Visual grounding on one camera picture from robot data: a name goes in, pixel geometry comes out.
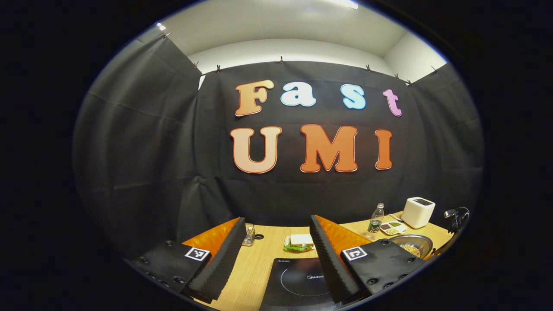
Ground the clear plastic water bottle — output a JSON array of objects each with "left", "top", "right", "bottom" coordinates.
[{"left": 367, "top": 203, "right": 385, "bottom": 234}]

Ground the white divided bean dish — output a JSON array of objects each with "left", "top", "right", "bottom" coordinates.
[{"left": 379, "top": 220, "right": 407, "bottom": 236}]

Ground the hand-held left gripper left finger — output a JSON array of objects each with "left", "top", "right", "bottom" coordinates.
[{"left": 130, "top": 217, "right": 247, "bottom": 304}]

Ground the sandwich with lettuce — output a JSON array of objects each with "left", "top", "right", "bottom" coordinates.
[{"left": 284, "top": 234, "right": 315, "bottom": 253}]

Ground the row of black cloth clips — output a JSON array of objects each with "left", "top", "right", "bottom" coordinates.
[{"left": 162, "top": 31, "right": 439, "bottom": 85}]

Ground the black induction cooktop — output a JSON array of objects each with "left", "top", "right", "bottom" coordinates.
[{"left": 259, "top": 258, "right": 346, "bottom": 309}]

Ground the black backdrop cloth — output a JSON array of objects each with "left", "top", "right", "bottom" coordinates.
[{"left": 73, "top": 35, "right": 484, "bottom": 260}]

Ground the white toaster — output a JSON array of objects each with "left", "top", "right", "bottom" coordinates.
[{"left": 401, "top": 197, "right": 436, "bottom": 229}]

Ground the steel pot with black handles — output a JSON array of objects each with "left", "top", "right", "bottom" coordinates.
[{"left": 389, "top": 234, "right": 434, "bottom": 259}]

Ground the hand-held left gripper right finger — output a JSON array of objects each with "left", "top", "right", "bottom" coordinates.
[{"left": 310, "top": 215, "right": 428, "bottom": 305}]

